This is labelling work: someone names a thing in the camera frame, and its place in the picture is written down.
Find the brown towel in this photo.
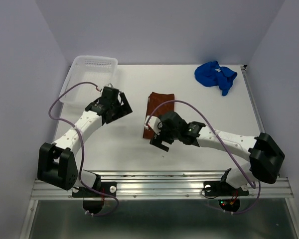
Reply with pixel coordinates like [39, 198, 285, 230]
[142, 91, 175, 139]

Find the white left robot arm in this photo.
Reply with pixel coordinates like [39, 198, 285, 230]
[37, 87, 132, 196]

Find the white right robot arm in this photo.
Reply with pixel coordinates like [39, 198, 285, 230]
[145, 111, 285, 194]

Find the white plastic basket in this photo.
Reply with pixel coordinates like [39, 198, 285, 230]
[60, 55, 118, 107]

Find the blue towel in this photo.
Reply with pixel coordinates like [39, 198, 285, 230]
[194, 61, 238, 96]

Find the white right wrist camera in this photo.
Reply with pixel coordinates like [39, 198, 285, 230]
[144, 116, 160, 135]

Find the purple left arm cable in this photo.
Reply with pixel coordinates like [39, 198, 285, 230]
[48, 82, 120, 217]

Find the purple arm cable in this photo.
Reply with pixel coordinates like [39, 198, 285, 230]
[146, 100, 262, 215]
[48, 82, 120, 217]

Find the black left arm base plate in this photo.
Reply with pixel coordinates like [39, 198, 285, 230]
[71, 181, 117, 198]

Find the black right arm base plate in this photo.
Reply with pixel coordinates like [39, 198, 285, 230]
[201, 181, 249, 197]

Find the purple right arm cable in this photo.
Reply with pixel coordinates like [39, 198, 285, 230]
[146, 100, 262, 215]

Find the aluminium rail frame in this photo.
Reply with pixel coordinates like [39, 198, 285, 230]
[21, 65, 299, 239]

